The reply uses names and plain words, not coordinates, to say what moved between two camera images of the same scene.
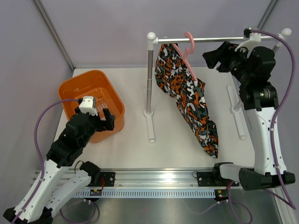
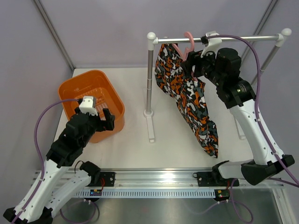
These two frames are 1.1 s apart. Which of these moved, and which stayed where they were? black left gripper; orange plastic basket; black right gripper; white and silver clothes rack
Moved: black right gripper
Stayed: white and silver clothes rack; black left gripper; orange plastic basket
